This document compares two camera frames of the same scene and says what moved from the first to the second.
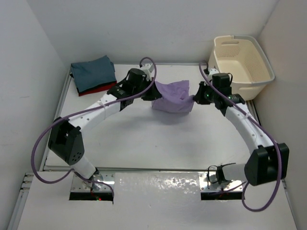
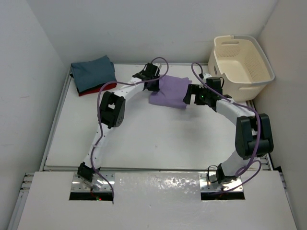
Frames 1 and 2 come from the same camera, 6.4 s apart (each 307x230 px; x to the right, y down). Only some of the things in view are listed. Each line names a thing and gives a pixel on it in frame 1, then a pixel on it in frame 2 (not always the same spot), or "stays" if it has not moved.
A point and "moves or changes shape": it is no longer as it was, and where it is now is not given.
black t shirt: x=72 y=76 stays
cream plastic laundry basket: x=244 y=58 stays
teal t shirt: x=89 y=74 stays
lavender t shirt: x=175 y=97 moves or changes shape
